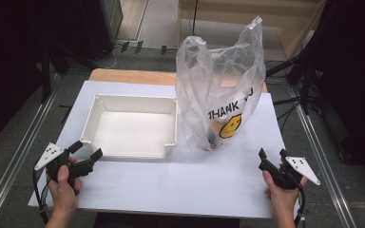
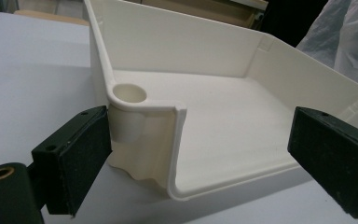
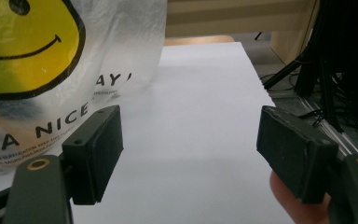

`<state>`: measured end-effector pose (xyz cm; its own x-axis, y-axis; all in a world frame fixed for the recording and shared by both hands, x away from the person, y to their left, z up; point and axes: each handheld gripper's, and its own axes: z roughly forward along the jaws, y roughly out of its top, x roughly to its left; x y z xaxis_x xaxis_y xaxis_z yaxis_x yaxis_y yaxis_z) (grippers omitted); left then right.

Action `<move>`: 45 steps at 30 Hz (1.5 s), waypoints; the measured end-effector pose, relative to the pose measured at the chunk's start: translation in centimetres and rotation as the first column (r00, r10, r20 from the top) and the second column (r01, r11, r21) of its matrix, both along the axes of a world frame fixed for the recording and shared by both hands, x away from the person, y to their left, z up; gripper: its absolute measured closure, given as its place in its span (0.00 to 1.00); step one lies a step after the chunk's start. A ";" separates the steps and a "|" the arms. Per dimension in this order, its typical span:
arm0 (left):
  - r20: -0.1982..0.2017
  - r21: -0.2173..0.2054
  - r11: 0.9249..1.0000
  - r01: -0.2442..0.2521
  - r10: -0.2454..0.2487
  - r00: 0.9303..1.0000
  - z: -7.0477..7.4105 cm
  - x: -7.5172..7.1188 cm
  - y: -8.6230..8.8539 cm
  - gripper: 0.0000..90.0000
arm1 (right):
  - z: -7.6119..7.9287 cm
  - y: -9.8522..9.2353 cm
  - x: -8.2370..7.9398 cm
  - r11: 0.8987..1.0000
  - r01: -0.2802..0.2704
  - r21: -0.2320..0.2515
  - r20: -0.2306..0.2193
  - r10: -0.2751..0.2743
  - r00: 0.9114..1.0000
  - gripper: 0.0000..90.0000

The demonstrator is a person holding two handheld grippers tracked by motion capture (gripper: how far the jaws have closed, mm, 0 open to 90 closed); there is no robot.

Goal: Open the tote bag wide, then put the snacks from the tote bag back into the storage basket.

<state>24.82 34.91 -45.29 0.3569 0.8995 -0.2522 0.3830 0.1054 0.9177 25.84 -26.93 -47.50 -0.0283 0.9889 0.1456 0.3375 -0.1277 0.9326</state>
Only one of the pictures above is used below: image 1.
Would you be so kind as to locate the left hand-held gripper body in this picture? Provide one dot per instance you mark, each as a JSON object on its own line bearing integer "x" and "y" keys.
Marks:
{"x": 51, "y": 154}

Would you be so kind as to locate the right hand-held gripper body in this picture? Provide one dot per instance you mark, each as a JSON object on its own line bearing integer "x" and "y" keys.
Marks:
{"x": 301, "y": 167}

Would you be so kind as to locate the white plastic tray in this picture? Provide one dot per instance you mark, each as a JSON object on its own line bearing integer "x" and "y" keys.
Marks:
{"x": 133, "y": 133}

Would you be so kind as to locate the clear plastic bag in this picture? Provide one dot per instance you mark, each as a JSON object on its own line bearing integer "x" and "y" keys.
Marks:
{"x": 215, "y": 79}

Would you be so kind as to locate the person's right hand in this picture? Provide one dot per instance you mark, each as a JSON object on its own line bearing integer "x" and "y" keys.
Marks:
{"x": 283, "y": 198}

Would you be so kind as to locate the person's left hand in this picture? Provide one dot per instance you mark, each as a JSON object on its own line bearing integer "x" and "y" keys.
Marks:
{"x": 62, "y": 193}

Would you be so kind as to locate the black tripod stand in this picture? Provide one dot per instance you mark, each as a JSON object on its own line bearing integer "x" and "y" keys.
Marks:
{"x": 304, "y": 82}

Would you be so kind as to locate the white table cover sheet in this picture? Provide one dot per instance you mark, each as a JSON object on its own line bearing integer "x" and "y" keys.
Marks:
{"x": 177, "y": 183}

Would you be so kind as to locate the wooden table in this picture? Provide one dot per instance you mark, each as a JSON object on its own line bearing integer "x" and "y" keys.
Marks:
{"x": 133, "y": 76}

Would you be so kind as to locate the dark curtain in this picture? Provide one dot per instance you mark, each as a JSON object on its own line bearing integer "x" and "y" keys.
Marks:
{"x": 355, "y": 79}
{"x": 6, "y": 63}

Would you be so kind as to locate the dark cabinet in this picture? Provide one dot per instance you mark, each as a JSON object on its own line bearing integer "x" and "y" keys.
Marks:
{"x": 103, "y": 25}

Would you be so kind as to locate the light wooden furniture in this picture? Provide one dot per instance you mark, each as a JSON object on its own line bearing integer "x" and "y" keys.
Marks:
{"x": 285, "y": 19}

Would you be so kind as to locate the metal floor rail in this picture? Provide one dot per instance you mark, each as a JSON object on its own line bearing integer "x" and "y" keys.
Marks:
{"x": 12, "y": 164}
{"x": 324, "y": 164}

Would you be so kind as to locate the small black floor bracket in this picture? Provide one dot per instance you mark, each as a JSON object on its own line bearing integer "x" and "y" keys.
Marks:
{"x": 138, "y": 46}
{"x": 124, "y": 46}
{"x": 163, "y": 49}

